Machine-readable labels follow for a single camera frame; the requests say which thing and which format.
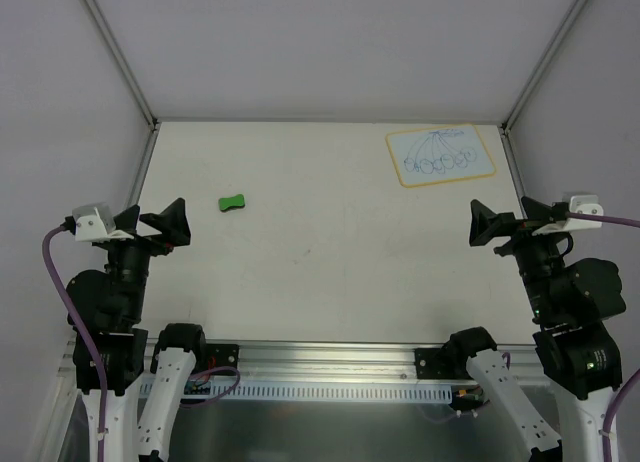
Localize green whiteboard eraser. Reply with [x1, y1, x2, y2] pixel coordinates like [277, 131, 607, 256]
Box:
[218, 194, 246, 213]

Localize yellow-framed small whiteboard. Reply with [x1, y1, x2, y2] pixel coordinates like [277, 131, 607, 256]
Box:
[385, 124, 497, 188]

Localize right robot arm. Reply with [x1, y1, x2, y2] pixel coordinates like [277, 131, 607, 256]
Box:
[436, 194, 626, 461]

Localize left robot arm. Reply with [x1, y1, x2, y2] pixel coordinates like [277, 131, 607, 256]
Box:
[65, 198, 208, 461]

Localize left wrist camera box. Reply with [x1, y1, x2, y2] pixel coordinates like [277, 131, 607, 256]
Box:
[71, 203, 134, 243]

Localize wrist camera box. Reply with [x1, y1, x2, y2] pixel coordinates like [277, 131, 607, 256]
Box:
[532, 193, 604, 235]
[71, 203, 134, 243]

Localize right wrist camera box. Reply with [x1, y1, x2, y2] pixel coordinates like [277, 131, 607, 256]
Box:
[532, 193, 604, 235]

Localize right aluminium frame post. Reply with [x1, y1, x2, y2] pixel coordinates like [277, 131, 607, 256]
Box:
[499, 0, 591, 198]

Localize aluminium frame post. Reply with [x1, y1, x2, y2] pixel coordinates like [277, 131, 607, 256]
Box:
[80, 0, 161, 207]
[499, 0, 591, 198]

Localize left aluminium frame post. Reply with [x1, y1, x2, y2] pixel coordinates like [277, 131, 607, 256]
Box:
[80, 0, 161, 207]

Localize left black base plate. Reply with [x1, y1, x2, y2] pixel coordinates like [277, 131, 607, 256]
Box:
[194, 342, 240, 376]

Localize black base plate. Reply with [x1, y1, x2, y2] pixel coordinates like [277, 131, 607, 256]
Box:
[413, 347, 464, 380]
[194, 342, 240, 376]

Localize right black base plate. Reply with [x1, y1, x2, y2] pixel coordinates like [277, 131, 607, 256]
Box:
[413, 347, 464, 380]

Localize aluminium front rail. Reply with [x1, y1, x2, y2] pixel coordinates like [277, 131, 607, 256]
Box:
[57, 337, 551, 383]

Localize white slotted cable duct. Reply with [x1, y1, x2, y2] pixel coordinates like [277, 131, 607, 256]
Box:
[224, 381, 453, 405]

